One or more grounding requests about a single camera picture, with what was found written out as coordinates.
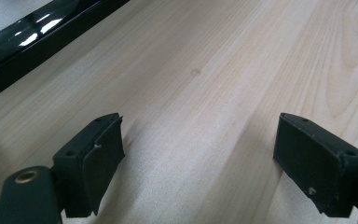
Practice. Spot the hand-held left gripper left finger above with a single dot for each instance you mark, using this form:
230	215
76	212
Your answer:
87	161

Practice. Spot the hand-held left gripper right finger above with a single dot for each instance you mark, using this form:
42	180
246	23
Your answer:
320	161

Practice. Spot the red and black shoe rack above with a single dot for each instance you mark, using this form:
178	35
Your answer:
18	53

